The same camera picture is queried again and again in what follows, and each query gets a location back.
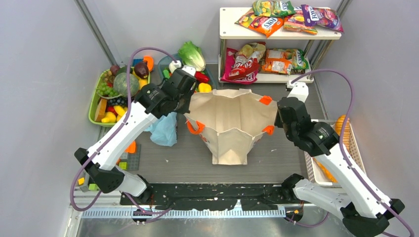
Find light blue plastic bag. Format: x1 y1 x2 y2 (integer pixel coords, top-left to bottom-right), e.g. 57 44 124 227
145 112 177 147

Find beige canvas tote bag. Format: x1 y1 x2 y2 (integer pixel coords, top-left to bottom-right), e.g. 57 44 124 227
185 89 277 165

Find red white chips bag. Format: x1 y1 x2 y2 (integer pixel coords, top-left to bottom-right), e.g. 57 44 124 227
228 41 266 80

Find purple snack bag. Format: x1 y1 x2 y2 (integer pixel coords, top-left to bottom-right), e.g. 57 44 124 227
301 4 344 33

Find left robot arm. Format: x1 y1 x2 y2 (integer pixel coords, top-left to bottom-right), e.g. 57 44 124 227
75 66 198 197

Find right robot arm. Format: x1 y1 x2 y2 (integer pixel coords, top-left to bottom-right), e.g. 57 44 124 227
275 97 405 237

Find green cucumber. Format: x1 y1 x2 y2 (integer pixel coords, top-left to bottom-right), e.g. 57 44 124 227
163 69 170 79

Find red pepper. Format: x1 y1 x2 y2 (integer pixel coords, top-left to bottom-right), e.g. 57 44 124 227
195 72 210 83

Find yellow bell pepper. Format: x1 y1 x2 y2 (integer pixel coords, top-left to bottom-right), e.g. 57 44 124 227
198 82 212 93

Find green lettuce head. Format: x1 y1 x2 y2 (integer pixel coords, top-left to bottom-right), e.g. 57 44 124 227
178 41 206 72

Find dark purple fruit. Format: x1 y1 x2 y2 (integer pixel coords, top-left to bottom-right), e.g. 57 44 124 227
133 62 149 79

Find stack of round crackers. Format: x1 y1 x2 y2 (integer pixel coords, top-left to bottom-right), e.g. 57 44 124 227
335 115 350 151

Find orange green snack bag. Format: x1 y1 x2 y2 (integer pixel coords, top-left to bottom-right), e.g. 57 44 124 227
259 48 310 75

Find pink Real snack bag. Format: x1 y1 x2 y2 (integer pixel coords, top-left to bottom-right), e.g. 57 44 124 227
220 48 258 85

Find green cantaloupe melon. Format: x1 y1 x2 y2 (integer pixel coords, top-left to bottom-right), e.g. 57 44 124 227
113 73 140 97

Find black grapes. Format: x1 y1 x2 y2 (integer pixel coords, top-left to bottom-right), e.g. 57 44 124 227
107 96 128 107

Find yellow banana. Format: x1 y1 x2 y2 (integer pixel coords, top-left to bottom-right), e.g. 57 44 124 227
113 105 127 117

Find white plastic basket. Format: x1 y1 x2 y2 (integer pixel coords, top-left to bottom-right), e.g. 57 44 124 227
303 125 367 188

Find white two-tier shelf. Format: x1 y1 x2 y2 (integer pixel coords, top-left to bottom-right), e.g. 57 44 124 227
218 7 342 83

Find green grapes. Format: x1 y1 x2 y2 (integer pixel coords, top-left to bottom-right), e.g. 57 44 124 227
96 82 120 97

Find green fruit tray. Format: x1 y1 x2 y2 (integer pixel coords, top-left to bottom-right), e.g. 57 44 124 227
88 67 152 128

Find yellow orange snack bag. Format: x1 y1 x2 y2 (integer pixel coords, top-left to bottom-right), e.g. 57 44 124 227
283 7 318 35

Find orange Fox's snack bag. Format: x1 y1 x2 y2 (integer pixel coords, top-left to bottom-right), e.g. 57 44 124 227
235 9 284 38

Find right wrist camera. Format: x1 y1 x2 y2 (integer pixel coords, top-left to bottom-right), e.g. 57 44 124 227
286 81 309 103

